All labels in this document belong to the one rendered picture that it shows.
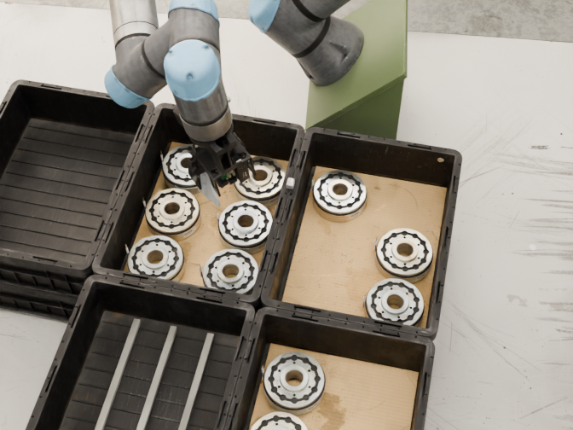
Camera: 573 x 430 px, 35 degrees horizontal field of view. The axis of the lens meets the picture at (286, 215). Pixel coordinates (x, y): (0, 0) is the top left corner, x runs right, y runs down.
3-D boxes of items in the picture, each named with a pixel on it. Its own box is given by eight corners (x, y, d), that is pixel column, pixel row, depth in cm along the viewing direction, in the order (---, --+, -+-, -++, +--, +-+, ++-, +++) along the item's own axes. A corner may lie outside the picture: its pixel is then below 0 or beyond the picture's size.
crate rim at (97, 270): (159, 108, 179) (157, 101, 177) (306, 133, 175) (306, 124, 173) (90, 279, 157) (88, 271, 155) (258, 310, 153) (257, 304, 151)
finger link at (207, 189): (212, 225, 153) (213, 191, 146) (195, 201, 156) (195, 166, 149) (228, 218, 154) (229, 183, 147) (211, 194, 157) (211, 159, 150)
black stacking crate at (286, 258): (307, 164, 183) (307, 128, 174) (454, 188, 179) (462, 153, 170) (262, 336, 161) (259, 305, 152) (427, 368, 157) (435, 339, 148)
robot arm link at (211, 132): (170, 103, 136) (216, 77, 137) (176, 121, 140) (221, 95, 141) (193, 135, 132) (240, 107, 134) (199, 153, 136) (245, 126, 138)
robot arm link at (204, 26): (142, 18, 140) (142, 72, 134) (190, -22, 134) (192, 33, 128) (182, 41, 145) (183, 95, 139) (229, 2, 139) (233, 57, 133)
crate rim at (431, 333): (307, 133, 175) (307, 124, 173) (461, 158, 171) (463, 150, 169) (258, 310, 153) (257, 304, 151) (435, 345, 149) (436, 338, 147)
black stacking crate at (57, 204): (29, 118, 191) (15, 80, 182) (164, 140, 187) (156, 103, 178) (-50, 276, 169) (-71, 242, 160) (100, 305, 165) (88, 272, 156)
